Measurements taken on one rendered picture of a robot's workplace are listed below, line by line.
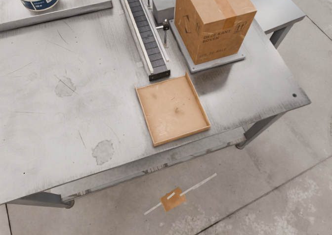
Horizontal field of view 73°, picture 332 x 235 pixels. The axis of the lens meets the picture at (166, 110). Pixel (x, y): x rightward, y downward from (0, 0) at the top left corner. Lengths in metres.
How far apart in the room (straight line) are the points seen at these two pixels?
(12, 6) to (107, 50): 0.59
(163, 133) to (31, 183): 0.57
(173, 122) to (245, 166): 1.03
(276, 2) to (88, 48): 1.14
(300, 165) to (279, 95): 1.00
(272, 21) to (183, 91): 0.71
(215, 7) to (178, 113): 0.47
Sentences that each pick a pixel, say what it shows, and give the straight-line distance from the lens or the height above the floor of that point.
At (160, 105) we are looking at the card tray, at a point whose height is 0.83.
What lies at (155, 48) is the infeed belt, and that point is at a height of 0.88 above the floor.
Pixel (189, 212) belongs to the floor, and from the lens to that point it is 1.78.
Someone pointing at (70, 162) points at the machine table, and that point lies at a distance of 1.03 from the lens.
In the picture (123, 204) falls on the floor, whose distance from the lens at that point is 1.79.
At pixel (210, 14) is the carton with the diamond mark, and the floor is 1.12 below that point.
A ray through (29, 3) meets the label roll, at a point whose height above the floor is 0.93.
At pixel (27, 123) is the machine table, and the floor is 0.83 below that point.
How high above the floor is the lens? 1.77
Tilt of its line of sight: 65 degrees down
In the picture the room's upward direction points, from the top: 3 degrees clockwise
